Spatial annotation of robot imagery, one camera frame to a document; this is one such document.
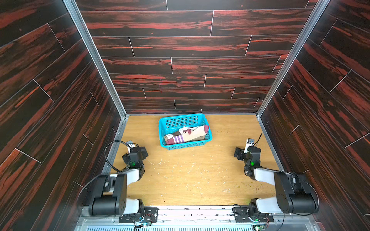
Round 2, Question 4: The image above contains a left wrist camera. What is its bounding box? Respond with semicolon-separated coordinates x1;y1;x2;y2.
126;141;135;148

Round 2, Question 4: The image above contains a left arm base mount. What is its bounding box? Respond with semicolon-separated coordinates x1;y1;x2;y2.
119;206;159;223

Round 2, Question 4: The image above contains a turquoise plastic basket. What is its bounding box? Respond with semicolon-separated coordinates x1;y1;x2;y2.
159;113;213;150

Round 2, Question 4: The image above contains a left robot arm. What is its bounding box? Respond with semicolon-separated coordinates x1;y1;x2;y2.
89;146;148;218

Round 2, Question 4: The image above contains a white brown striped sock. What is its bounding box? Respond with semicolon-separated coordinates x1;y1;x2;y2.
178;126;198;134

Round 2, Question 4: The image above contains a purple striped sock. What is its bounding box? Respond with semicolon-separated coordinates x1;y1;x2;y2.
164;127;198;141
165;125;209;145

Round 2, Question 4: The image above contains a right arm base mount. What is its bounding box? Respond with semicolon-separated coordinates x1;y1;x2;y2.
232;204;274;223

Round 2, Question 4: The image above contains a metal front rail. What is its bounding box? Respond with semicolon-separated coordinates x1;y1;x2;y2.
75;206;323;231

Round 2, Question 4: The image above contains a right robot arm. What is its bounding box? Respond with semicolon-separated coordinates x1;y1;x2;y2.
234;146;320;216

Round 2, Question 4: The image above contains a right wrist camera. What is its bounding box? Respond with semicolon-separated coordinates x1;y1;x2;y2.
244;138;255;154

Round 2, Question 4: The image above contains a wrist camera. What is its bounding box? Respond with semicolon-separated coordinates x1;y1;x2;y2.
244;138;255;154
126;141;135;148

